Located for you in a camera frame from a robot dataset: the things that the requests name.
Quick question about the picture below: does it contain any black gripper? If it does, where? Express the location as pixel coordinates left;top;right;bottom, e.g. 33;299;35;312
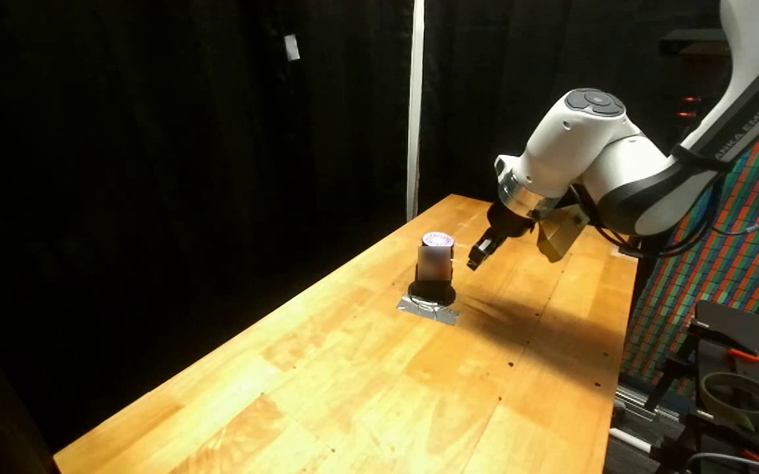
463;200;540;272

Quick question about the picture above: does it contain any brown cup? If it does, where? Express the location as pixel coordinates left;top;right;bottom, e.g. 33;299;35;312
408;230;458;309

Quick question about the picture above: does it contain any grey flat plate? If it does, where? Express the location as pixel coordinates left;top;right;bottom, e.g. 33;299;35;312
394;293;463;330

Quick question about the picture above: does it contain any white vertical pole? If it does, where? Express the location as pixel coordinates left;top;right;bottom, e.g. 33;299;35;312
404;0;429;223

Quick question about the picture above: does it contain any colourful striped board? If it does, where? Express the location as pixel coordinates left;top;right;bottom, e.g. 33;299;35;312
623;100;759;385

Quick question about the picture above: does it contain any black side panel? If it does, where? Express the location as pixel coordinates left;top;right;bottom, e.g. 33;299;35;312
652;301;759;474

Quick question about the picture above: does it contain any grey tape roll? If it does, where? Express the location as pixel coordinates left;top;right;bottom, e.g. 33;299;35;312
698;368;759;421

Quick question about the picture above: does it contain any black curtain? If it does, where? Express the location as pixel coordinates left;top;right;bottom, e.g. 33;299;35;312
0;0;734;474

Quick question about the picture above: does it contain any metal rail frame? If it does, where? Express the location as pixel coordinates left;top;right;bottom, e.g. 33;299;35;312
610;383;691;453

